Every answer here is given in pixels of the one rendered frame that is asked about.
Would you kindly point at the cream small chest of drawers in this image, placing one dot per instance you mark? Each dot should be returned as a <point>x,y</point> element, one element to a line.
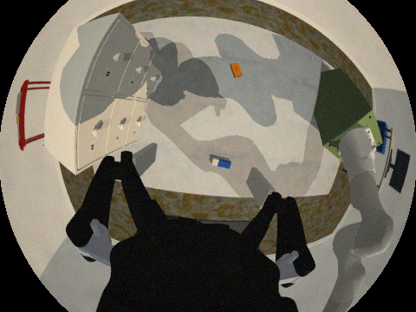
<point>67,88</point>

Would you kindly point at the orange rectangular block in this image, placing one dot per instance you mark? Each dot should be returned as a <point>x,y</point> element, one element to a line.
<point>236,70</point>

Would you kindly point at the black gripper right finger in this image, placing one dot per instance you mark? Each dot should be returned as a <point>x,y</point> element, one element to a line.
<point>293,257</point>

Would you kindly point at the blue and white eraser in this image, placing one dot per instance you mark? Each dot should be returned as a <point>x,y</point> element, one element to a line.
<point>221,163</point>

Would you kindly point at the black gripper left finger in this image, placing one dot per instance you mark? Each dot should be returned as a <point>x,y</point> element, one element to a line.
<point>88,228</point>

